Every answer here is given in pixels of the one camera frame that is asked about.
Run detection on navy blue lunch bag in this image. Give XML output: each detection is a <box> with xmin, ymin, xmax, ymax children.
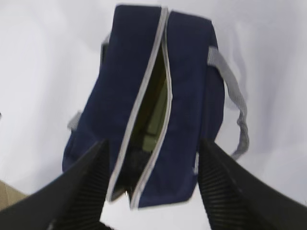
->
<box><xmin>62</xmin><ymin>5</ymin><xmax>249</xmax><ymax>209</ymax></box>

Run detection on green lidded glass container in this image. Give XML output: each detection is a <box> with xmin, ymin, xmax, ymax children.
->
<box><xmin>140</xmin><ymin>80</ymin><xmax>168</xmax><ymax>152</ymax></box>

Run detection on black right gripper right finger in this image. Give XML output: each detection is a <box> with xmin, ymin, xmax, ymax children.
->
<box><xmin>198</xmin><ymin>139</ymin><xmax>307</xmax><ymax>230</ymax></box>

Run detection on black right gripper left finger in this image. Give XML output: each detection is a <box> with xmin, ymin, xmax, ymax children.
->
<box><xmin>0</xmin><ymin>140</ymin><xmax>110</xmax><ymax>230</ymax></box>

